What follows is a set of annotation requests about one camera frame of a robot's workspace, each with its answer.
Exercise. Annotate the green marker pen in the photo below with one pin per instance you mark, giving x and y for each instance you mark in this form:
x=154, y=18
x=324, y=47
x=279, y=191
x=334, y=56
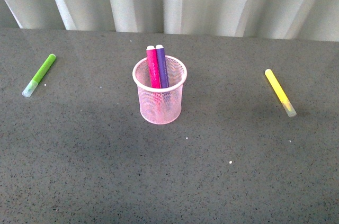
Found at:
x=39, y=75

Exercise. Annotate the pink mesh cup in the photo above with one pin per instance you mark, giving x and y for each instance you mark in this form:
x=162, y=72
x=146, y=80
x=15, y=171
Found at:
x=160, y=105

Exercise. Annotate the pink marker pen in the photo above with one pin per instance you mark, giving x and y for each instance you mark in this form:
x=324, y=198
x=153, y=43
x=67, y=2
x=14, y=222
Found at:
x=153, y=67

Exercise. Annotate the purple marker pen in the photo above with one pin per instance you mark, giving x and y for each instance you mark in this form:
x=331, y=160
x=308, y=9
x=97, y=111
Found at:
x=162, y=66

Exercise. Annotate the yellow marker pen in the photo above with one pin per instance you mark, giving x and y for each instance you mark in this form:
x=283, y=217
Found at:
x=280, y=93

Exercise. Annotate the white pleated curtain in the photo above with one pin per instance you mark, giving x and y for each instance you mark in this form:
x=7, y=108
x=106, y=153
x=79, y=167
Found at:
x=274, y=19

